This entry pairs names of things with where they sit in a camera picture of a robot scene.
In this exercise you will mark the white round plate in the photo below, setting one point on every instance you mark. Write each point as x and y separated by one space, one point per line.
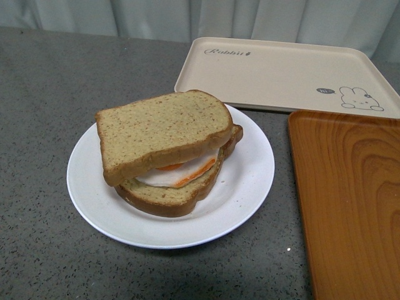
241 187

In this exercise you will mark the bread slice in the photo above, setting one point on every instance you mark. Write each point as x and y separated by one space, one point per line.
160 131
177 201

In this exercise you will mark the fried egg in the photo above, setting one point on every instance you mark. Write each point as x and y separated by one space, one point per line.
178 175

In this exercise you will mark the beige rabbit tray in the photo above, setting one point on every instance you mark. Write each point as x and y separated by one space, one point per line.
283 76

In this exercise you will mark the brown wooden tray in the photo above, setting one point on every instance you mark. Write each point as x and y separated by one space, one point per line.
347 177

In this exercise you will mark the grey curtain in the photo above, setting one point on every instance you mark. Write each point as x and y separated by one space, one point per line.
368 26

